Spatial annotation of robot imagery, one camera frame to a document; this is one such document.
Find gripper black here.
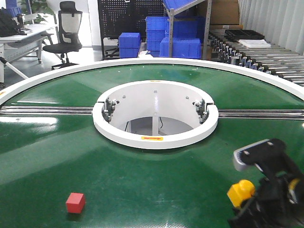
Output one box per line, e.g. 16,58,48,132
228,174,304,228

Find yellow duplo block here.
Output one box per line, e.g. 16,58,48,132
227,180,255,209

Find red cube block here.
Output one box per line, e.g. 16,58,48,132
66,192,86,214

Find steel conveyor seam rollers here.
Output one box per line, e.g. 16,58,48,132
0,106,304,120

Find white outer conveyor rim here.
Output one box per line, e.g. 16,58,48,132
0,58,304,109

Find roller conveyor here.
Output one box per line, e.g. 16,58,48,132
209,29,304,86

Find white foam sheet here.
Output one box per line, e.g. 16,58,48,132
238,39,271,48

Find black tray on conveyor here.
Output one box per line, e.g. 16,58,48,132
225,29,265,40

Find stacked blue crates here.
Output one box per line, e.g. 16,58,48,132
145,16,205,59

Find blue crate on floor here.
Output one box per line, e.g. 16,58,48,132
118,32,141,58

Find grey metal shelf rack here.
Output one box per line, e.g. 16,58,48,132
163,0,212,60

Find blue bins on rack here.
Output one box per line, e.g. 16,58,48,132
162,0,194,10

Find black perforated pegboard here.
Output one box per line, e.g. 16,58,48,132
97,0,167,60

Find black mesh office chair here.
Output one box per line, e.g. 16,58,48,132
43,1,83,57

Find white office desk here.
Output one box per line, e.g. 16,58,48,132
0,24,57,88

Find green potted plant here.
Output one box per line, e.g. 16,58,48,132
17,0,54,24

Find black backpack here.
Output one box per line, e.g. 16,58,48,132
0,8,20,37

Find white inner conveyor ring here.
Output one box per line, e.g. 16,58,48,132
92,80,219,150

